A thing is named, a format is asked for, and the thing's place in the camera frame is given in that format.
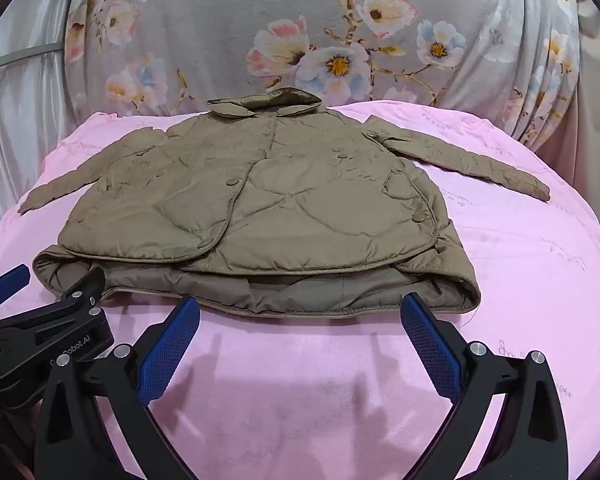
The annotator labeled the olive quilted puffer jacket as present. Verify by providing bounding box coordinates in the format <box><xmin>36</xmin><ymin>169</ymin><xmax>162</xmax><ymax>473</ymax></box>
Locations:
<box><xmin>20</xmin><ymin>88</ymin><xmax>550</xmax><ymax>318</ymax></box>

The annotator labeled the silver grey curtain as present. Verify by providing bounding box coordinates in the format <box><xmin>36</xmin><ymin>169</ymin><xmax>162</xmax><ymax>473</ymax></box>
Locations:
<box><xmin>0</xmin><ymin>0</ymin><xmax>76</xmax><ymax>220</ymax></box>

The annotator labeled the pink bed sheet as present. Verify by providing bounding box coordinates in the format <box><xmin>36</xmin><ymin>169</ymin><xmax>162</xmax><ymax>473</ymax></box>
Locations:
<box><xmin>0</xmin><ymin>101</ymin><xmax>600</xmax><ymax>480</ymax></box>

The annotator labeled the grey floral blanket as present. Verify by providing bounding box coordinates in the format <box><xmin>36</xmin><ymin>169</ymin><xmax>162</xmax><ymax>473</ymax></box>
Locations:
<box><xmin>65</xmin><ymin>0</ymin><xmax>580</xmax><ymax>150</ymax></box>

